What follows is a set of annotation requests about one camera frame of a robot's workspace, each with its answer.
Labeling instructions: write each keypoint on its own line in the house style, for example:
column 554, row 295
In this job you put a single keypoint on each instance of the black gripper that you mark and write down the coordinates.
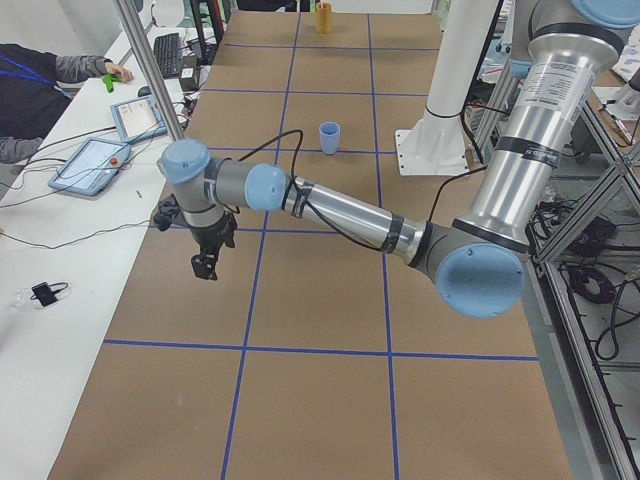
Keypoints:
column 212, row 235

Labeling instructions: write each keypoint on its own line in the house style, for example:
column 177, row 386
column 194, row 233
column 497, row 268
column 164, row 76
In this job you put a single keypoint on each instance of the blue plastic cup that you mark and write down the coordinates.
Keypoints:
column 329, row 136

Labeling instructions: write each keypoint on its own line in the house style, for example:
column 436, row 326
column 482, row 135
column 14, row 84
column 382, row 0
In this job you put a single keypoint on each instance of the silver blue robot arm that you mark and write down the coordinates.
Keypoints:
column 472, row 243

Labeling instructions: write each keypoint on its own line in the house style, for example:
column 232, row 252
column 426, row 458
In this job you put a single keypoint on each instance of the wooden bamboo cup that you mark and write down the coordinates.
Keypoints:
column 324, row 19

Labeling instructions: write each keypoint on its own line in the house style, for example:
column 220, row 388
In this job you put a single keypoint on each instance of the person's hand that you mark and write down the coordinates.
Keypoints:
column 119, row 71

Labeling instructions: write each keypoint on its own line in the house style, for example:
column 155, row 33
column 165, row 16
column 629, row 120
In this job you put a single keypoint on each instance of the near teach pendant tablet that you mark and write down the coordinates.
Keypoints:
column 91, row 168

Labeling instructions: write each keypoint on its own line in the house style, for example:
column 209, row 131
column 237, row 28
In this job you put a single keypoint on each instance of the teach pendant tablet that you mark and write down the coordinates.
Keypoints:
column 91, row 168
column 138, row 119

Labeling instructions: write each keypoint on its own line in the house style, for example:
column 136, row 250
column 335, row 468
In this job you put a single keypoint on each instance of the far teach pendant tablet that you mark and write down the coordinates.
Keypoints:
column 138, row 119

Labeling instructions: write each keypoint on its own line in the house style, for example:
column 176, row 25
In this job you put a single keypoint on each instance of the small black adapter device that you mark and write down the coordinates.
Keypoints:
column 46, row 293

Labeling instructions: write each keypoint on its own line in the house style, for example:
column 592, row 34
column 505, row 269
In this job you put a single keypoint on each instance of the black computer mouse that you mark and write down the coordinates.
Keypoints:
column 143, row 91

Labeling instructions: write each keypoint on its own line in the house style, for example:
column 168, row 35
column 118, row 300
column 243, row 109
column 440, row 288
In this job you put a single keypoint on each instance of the black box on table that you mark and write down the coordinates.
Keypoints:
column 189, row 75

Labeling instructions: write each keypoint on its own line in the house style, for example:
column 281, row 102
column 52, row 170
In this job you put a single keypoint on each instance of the green plastic clamp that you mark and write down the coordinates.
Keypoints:
column 109, row 80

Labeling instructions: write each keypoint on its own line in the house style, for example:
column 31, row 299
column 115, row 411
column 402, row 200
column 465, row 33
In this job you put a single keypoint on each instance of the black keyboard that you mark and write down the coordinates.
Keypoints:
column 167, row 51

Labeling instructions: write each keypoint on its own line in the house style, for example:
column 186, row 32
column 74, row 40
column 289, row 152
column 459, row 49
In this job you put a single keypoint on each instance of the person in dark jacket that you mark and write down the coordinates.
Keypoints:
column 32, row 100

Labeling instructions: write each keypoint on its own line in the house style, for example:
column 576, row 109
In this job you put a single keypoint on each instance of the aluminium equipment rack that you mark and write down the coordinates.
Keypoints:
column 585, row 241

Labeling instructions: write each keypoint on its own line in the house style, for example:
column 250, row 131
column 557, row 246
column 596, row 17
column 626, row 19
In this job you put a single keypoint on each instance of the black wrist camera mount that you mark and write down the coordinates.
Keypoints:
column 167, row 213

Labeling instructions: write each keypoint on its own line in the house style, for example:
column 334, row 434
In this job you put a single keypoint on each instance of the aluminium frame post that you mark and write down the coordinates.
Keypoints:
column 146, row 60

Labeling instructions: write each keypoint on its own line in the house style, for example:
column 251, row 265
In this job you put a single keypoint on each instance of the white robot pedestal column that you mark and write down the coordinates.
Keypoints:
column 435, row 145

